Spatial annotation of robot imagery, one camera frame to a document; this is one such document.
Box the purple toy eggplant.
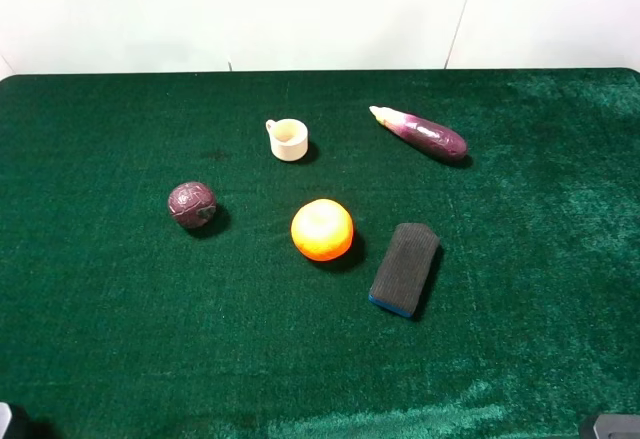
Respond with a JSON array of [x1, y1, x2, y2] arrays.
[[369, 106, 468, 161]]

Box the dark object bottom right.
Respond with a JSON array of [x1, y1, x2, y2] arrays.
[[579, 414, 640, 439]]

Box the orange fruit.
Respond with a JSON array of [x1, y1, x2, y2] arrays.
[[290, 199, 354, 262]]

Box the small cream cup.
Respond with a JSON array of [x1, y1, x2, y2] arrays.
[[265, 118, 309, 162]]

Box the black blue board eraser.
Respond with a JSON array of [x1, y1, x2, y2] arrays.
[[368, 223, 442, 318]]

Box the dark red ball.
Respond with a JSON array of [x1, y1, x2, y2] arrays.
[[167, 181, 217, 229]]

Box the green velvet table cloth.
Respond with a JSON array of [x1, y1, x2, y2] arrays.
[[1, 68, 639, 438]]

